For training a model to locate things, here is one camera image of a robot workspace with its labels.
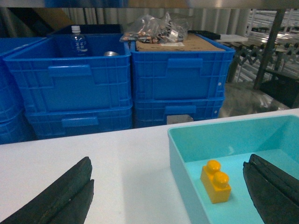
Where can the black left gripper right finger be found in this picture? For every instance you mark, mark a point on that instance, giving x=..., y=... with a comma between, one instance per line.
x=274, y=193

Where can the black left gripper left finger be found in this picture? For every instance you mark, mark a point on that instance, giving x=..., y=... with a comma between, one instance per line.
x=66, y=201

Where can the yellow toy block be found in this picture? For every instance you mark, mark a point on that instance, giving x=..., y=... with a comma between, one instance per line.
x=215, y=182

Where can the teal plastic tray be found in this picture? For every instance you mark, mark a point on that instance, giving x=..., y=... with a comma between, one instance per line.
x=231, y=143

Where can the blue crate bottom middle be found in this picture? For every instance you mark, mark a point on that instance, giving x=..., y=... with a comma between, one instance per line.
x=63, y=124

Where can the blue crate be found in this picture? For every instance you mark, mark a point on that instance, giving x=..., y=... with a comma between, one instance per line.
x=10, y=98
x=52, y=79
x=63, y=124
x=148, y=113
x=17, y=129
x=182, y=74

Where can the blue crate bottom left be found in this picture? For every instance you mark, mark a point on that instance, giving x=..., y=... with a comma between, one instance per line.
x=17, y=129

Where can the blue crate top left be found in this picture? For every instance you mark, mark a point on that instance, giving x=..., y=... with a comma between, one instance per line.
x=10, y=98

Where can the blue crate bottom right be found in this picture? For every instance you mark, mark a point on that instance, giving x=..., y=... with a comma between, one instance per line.
x=148, y=113

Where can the blue crate top middle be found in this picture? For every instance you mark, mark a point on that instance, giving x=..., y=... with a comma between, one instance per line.
x=52, y=79

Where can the blue crate top right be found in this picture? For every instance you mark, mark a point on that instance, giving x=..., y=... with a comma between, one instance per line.
x=182, y=74

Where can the silver metal can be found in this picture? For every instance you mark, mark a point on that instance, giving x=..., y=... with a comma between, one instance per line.
x=111, y=53

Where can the clear water bottle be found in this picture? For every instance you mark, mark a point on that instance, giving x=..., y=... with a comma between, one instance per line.
x=78, y=42

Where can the brown cardboard sheet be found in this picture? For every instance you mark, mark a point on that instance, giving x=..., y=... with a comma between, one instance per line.
x=191, y=43

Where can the clear plastic bag of parts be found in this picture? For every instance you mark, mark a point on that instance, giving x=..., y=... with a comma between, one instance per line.
x=170, y=28

